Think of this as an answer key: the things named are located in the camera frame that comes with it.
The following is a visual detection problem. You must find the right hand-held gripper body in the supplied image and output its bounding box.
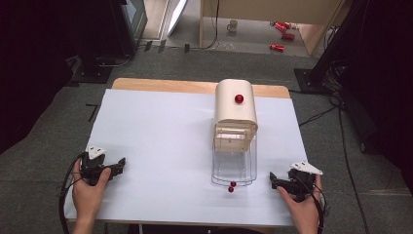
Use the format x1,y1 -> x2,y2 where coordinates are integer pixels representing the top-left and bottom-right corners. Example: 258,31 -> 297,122
276,161 -> 324,203

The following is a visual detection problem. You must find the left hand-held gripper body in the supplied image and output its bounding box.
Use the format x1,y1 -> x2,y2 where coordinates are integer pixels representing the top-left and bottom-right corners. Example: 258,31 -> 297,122
79,145 -> 115,187

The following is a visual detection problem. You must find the person's right hand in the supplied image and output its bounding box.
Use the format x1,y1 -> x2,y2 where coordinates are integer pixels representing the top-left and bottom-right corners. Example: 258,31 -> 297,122
276,175 -> 324,228

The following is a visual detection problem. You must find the person's left hand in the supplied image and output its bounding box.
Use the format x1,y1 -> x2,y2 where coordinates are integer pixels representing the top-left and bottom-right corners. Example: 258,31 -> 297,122
71,159 -> 112,222

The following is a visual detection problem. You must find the white table sheet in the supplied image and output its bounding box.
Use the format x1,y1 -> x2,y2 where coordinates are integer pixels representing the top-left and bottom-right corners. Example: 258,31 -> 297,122
63,88 -> 309,228

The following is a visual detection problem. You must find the clear drawer with red knob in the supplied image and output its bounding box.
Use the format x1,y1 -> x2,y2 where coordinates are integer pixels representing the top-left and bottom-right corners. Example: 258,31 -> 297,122
210,147 -> 255,194
211,131 -> 258,188

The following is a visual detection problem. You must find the cream box with red knob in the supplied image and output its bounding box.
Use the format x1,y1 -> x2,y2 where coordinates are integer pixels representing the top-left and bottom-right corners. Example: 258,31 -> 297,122
212,78 -> 259,153

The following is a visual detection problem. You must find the wooden table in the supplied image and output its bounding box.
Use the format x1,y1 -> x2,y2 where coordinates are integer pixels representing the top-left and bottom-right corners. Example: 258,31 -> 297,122
111,77 -> 291,99

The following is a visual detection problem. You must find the person's dark clothing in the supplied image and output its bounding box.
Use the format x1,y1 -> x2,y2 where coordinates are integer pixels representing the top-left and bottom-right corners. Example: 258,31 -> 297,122
127,223 -> 265,234

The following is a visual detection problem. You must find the black stand base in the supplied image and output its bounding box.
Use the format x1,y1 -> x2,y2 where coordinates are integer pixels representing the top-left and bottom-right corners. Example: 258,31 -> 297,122
71,54 -> 134,85

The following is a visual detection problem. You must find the dark monitor cabinet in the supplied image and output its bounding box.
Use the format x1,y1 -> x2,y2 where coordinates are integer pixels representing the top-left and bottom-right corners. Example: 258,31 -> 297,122
108,0 -> 149,57

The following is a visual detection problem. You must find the black metal stand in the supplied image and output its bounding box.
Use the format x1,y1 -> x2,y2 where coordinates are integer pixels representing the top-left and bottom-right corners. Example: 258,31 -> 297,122
293,0 -> 369,96

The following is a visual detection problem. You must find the white board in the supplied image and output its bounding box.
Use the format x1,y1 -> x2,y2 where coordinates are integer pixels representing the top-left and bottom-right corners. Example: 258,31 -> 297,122
167,0 -> 190,37

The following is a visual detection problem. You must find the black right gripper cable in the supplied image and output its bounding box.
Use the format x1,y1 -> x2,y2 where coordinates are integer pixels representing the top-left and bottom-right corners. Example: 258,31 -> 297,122
301,176 -> 327,234

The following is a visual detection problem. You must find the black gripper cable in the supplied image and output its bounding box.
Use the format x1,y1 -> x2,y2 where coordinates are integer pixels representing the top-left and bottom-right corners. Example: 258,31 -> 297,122
58,151 -> 86,234
301,176 -> 327,234

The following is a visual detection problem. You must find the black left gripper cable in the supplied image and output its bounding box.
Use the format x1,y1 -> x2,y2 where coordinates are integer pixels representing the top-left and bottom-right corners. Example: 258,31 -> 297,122
58,151 -> 86,234

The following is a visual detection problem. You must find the black floor cable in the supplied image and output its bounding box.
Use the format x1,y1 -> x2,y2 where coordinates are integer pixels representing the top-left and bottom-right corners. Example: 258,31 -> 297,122
298,92 -> 372,234

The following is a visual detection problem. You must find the black hanging cable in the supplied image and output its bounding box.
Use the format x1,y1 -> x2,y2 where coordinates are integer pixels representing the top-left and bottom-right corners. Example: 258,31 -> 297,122
189,0 -> 220,51

